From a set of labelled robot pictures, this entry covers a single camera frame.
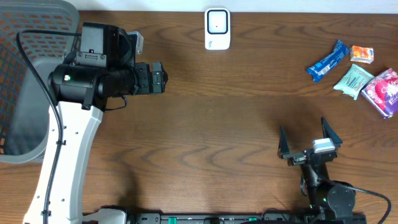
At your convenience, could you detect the white barcode scanner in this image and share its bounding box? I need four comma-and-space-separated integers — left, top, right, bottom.
205, 7, 231, 50

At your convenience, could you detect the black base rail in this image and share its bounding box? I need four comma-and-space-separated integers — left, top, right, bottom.
82, 212, 368, 224

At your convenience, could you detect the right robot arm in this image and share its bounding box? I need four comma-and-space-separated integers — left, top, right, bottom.
277, 118, 356, 223

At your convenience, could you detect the orange tissue pack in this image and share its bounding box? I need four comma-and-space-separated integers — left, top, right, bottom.
350, 45, 374, 64

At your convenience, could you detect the grey plastic mesh basket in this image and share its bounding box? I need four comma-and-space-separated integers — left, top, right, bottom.
1, 0, 80, 164

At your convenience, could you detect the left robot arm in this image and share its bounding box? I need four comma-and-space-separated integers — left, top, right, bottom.
24, 22, 168, 223

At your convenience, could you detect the blue Oreo cookie pack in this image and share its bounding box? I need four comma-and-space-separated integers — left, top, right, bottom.
306, 40, 350, 83

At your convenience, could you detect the mint green wipes pack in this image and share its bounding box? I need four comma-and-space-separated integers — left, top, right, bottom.
333, 64, 374, 100

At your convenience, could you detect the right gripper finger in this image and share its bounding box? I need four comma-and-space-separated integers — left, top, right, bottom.
277, 126, 290, 159
321, 116, 343, 146

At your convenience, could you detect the red purple pad pack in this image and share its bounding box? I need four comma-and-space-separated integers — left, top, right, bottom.
361, 68, 397, 119

